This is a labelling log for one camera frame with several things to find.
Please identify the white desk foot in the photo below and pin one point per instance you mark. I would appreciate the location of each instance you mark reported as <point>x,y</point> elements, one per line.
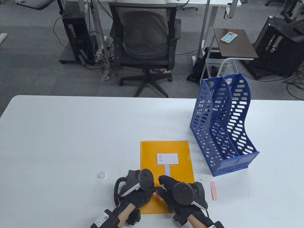
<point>2,38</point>

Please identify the light remote control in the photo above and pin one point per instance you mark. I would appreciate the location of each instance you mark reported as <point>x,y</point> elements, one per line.
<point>229,38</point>

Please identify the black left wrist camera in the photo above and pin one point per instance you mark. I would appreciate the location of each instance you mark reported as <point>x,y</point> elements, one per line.
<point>104,218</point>

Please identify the person's right forearm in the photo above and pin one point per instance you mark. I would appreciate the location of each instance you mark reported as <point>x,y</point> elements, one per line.
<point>197,220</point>

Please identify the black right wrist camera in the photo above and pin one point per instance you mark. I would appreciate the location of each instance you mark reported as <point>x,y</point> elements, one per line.
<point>217,225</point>

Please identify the blue sticky note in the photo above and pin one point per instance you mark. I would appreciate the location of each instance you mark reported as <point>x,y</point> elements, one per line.
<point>167,169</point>

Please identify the white glue stick cap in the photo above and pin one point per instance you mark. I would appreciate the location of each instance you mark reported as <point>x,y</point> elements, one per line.
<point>102,175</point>

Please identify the white paper label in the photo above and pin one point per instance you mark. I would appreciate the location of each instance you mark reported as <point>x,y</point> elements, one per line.
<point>167,158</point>

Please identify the person's right hand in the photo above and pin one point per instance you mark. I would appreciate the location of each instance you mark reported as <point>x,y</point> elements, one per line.
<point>166,184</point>

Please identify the person's left hand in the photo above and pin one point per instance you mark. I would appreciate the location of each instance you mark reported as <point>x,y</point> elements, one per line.
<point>142,197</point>

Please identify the black mesh office chair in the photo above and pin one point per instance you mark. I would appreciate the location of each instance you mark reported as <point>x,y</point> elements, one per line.
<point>147,63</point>

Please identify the black equipment cart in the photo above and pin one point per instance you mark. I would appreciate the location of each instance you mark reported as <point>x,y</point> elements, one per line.
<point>280,54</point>

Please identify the blue plastic file rack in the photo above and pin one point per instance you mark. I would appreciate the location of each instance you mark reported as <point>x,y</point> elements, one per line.
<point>228,166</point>

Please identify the white background desk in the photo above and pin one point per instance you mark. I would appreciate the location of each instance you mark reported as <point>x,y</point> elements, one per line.
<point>206,30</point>

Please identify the person's left forearm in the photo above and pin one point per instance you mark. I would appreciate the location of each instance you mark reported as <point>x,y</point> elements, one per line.
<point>125,215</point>

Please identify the orange L-shaped folder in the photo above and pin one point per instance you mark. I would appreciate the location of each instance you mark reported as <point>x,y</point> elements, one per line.
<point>152,161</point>

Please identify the black computer tower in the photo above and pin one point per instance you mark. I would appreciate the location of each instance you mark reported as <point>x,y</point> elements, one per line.
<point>76,35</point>

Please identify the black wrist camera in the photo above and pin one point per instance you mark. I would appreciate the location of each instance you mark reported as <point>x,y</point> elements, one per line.
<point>104,218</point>
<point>217,225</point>

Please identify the translucent white storage bin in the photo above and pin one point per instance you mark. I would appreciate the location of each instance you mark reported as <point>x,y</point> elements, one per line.
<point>228,68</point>

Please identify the dark keyboard tray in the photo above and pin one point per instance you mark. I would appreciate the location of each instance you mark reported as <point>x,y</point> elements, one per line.
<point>35,4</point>

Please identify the brown side table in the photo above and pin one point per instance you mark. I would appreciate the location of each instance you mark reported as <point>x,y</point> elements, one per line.
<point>235,47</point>

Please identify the black right hand controller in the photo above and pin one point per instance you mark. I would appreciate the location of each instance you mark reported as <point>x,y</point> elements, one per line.
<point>182,192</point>

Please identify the grey metal desk frame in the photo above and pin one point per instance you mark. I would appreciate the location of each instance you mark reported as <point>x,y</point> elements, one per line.
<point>106,75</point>

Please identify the black bag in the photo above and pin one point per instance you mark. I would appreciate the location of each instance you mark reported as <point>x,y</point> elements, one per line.
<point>198,68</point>

